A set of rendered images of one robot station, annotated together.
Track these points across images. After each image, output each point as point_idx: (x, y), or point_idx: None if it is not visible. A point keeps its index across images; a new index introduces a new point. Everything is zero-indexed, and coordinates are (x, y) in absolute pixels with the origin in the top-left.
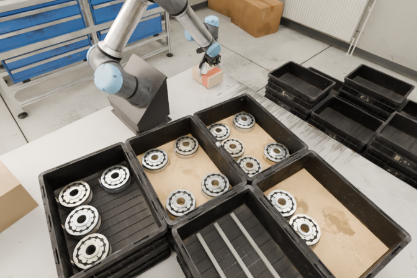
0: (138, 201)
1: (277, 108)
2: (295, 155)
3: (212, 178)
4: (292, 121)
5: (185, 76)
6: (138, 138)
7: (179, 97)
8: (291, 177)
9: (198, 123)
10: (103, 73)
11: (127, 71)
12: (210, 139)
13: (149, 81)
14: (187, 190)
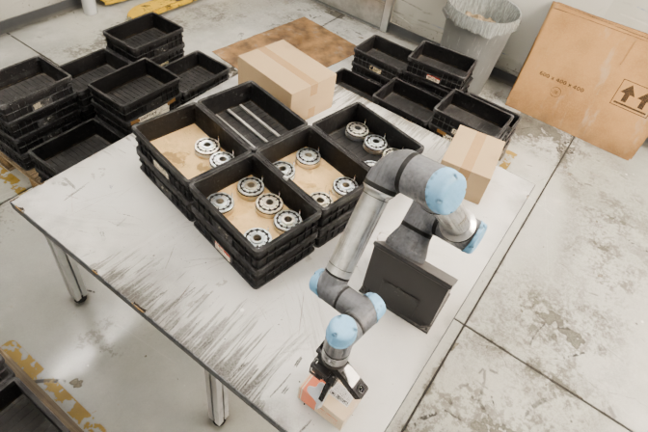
0: None
1: (192, 340)
2: (205, 175)
3: (285, 171)
4: (171, 314)
5: (377, 406)
6: None
7: (365, 341)
8: None
9: (312, 201)
10: None
11: (445, 278)
12: (294, 183)
13: (395, 242)
14: (306, 162)
